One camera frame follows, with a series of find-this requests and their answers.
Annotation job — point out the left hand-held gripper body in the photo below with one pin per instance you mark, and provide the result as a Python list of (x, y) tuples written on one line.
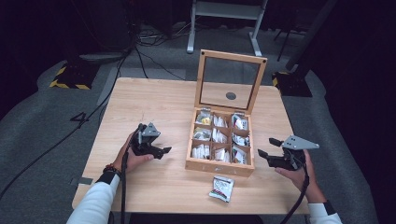
[(143, 144)]

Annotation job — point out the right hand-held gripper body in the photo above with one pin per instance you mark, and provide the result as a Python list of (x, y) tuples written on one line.
[(291, 158)]

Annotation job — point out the group of tea bag packets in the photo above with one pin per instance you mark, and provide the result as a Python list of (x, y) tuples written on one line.
[(219, 137)]

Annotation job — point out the wooden tea box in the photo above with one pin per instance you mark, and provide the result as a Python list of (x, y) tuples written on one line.
[(218, 168)]

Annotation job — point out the silver striped tea bag sachet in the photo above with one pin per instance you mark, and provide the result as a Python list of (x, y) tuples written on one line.
[(221, 188)]

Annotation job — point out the person's left hand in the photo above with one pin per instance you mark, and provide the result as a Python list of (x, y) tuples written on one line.
[(130, 161)]

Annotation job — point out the person's right hand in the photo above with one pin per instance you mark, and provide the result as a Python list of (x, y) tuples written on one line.
[(303, 182)]

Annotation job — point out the black yellow striped stand base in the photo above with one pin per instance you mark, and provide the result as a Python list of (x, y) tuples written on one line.
[(292, 84), (74, 76)]

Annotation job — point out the grey tape piece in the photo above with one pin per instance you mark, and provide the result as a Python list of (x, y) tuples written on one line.
[(84, 181)]

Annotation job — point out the black tripod stand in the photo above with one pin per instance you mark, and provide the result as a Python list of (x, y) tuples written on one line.
[(285, 40)]

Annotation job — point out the dark slanted stand pole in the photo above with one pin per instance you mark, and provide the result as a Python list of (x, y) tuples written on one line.
[(306, 37)]

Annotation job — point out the white metal desk frame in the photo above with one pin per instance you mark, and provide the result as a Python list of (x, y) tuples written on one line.
[(227, 11)]

